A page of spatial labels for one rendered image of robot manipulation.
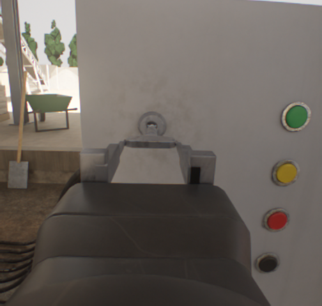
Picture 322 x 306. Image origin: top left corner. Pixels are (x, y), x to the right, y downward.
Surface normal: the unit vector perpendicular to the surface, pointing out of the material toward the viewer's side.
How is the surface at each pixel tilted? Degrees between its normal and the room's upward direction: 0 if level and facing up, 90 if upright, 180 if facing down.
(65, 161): 90
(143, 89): 90
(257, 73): 90
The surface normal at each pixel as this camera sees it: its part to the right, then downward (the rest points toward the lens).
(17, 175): 0.03, -0.08
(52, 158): 0.02, 0.26
